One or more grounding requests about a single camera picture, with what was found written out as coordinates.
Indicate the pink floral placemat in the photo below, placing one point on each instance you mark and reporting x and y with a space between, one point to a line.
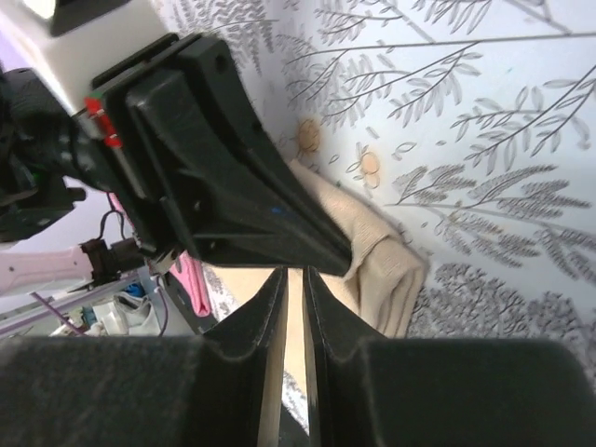
187 270

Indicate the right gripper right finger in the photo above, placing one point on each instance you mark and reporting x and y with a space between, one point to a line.
365 389

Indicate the beige linen napkin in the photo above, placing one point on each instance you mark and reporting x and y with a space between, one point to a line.
380 286

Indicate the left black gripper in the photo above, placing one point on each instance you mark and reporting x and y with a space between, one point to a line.
190 162

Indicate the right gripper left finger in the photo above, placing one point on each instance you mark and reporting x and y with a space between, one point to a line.
219 388

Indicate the floral tablecloth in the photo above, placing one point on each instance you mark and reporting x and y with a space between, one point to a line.
470 125

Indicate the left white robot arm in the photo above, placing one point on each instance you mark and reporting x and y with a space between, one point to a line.
50 143

